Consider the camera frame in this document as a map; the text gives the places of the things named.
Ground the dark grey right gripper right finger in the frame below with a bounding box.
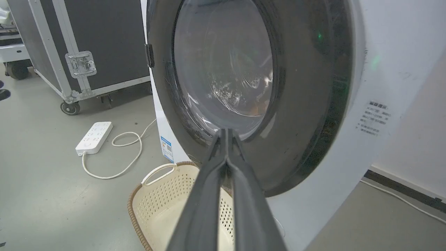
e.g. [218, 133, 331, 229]
[227, 128, 288, 251]

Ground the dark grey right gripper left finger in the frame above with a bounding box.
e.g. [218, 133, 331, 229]
[167, 128, 228, 251]

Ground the round washing machine door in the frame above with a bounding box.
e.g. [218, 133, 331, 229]
[145, 0, 366, 198]

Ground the white washing machine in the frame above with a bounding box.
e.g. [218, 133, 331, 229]
[140, 0, 446, 251]

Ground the cream perforated laundry basket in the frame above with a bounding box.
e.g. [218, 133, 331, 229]
[128, 161, 235, 251]

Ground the black flight case with casters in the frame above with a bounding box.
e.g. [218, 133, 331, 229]
[6, 0, 151, 116]

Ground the white cart with black wheel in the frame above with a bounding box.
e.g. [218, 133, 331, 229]
[0, 0, 33, 80]

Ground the white power strip with cable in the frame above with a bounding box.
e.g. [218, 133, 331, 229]
[81, 119, 157, 180]

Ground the white cable along wall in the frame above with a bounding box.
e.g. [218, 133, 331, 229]
[360, 179, 446, 225]

